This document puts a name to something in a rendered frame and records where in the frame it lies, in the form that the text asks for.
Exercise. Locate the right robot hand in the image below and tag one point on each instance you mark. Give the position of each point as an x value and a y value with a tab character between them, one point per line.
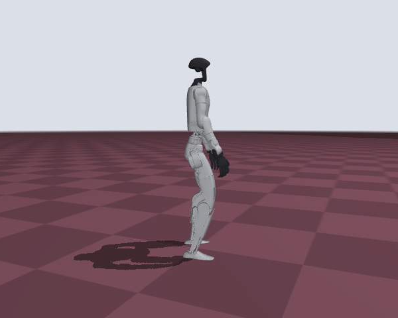
223	164

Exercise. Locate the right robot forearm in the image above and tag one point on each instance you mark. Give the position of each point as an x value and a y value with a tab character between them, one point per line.
209	136

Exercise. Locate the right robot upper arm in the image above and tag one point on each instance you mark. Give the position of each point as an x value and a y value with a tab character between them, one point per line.
200	95

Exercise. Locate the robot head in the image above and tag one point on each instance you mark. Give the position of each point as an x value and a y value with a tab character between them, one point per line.
199	64

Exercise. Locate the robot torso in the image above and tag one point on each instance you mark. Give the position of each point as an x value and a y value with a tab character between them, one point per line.
195	141

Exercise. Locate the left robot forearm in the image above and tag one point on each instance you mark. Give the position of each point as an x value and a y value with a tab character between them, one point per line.
204	141

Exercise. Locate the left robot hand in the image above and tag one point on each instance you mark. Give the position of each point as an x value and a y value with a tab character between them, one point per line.
212	159

